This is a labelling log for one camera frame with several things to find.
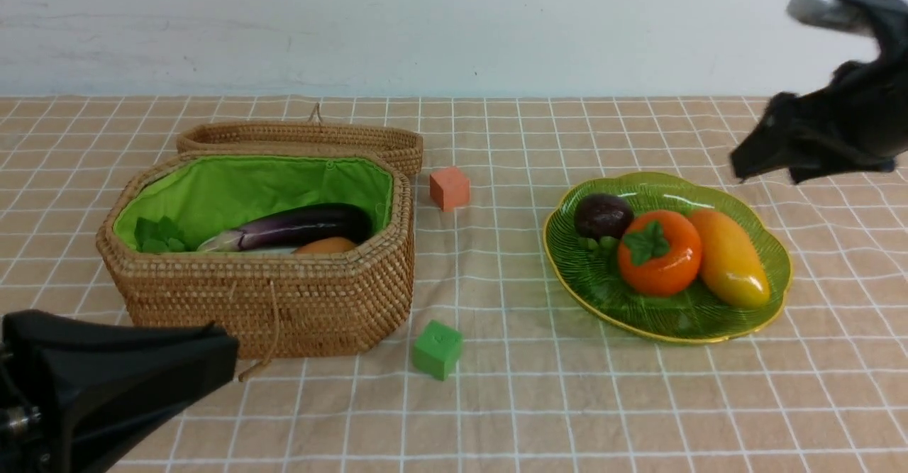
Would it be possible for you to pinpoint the purple eggplant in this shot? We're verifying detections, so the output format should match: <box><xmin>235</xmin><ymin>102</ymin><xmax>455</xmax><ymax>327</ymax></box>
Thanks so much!
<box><xmin>196</xmin><ymin>204</ymin><xmax>373</xmax><ymax>252</ymax></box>

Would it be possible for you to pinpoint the dark purple mangosteen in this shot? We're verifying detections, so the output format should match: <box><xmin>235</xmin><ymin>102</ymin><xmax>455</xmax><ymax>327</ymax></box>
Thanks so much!
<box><xmin>573</xmin><ymin>192</ymin><xmax>635</xmax><ymax>241</ymax></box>

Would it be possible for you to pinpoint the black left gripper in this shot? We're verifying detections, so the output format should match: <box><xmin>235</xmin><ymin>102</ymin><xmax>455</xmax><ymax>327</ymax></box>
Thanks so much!
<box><xmin>1</xmin><ymin>309</ymin><xmax>239</xmax><ymax>472</ymax></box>

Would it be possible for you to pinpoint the white daikon radish with leaves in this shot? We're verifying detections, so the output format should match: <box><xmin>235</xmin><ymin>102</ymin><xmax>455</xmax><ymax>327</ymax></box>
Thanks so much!
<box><xmin>135</xmin><ymin>216</ymin><xmax>312</xmax><ymax>253</ymax></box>

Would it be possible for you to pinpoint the woven wicker basket lid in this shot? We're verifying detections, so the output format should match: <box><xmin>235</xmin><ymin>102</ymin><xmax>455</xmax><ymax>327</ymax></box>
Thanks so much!
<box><xmin>175</xmin><ymin>104</ymin><xmax>423</xmax><ymax>177</ymax></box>

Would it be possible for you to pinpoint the green foam cube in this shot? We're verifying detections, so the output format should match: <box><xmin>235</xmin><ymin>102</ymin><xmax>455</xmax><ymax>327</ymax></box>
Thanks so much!
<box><xmin>411</xmin><ymin>319</ymin><xmax>463</xmax><ymax>382</ymax></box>

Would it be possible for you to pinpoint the woven wicker basket green lining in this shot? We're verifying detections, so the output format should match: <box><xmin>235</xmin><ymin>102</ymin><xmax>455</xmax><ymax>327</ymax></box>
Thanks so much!
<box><xmin>95</xmin><ymin>149</ymin><xmax>415</xmax><ymax>367</ymax></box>

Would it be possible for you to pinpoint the orange persimmon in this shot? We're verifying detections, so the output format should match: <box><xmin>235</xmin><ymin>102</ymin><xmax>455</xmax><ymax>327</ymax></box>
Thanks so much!
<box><xmin>617</xmin><ymin>209</ymin><xmax>702</xmax><ymax>298</ymax></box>

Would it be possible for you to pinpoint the yellow orange mango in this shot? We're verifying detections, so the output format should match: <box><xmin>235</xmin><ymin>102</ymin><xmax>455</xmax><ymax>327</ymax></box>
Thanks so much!
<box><xmin>688</xmin><ymin>208</ymin><xmax>771</xmax><ymax>309</ymax></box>

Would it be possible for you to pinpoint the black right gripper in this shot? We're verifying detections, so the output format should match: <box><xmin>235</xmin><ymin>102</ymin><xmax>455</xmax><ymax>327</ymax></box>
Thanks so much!
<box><xmin>730</xmin><ymin>0</ymin><xmax>907</xmax><ymax>184</ymax></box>

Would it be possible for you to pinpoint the orange foam cube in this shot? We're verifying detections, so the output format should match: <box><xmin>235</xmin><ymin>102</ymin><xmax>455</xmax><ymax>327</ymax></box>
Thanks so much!
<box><xmin>429</xmin><ymin>166</ymin><xmax>471</xmax><ymax>212</ymax></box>

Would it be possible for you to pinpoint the green glass leaf plate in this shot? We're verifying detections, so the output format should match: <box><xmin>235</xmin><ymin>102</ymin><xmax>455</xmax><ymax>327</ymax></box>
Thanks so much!
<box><xmin>543</xmin><ymin>172</ymin><xmax>792</xmax><ymax>344</ymax></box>

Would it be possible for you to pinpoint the brown potato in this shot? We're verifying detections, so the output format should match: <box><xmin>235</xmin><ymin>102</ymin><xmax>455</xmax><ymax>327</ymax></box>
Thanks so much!
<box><xmin>293</xmin><ymin>236</ymin><xmax>359</xmax><ymax>255</ymax></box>

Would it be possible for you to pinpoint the beige checkered tablecloth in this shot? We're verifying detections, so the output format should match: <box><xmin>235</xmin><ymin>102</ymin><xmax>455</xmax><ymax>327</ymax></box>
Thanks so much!
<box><xmin>0</xmin><ymin>95</ymin><xmax>908</xmax><ymax>473</ymax></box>

